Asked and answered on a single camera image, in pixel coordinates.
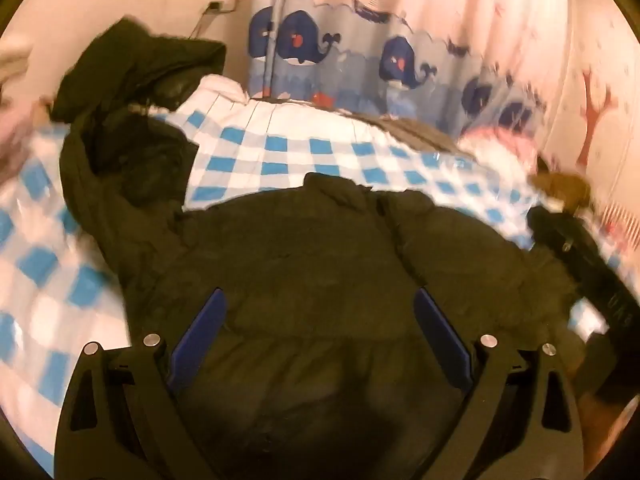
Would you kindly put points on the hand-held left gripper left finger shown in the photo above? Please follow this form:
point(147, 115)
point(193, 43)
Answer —
point(197, 340)

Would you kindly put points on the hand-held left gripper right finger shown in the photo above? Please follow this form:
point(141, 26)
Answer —
point(442, 340)

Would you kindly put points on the dark green puffer jacket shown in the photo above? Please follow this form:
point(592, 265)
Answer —
point(310, 260)

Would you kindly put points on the person's right forearm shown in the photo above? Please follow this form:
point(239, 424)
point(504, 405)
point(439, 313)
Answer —
point(605, 425)

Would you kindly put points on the red striped cloth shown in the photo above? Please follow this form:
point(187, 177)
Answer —
point(620, 220)

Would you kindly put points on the brown plush toy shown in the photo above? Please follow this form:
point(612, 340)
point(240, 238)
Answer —
point(560, 187)

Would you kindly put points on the pink white cloth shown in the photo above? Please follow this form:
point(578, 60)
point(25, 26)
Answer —
point(500, 142)

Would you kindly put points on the blue white checkered bed sheet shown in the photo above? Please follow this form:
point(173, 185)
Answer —
point(280, 150)

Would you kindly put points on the pale pink cloth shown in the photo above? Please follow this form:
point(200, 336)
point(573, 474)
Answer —
point(20, 130)

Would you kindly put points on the black garment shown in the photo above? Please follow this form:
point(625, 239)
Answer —
point(135, 65)

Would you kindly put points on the whale print curtain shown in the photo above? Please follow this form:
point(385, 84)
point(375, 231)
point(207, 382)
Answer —
point(360, 50)

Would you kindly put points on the grey pole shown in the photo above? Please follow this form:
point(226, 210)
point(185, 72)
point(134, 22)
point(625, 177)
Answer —
point(274, 25)

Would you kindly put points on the cream fluffy cloth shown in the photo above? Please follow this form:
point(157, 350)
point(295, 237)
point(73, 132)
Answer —
point(14, 62)

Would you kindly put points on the red tree wall sticker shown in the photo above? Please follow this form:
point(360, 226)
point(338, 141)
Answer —
point(595, 110)

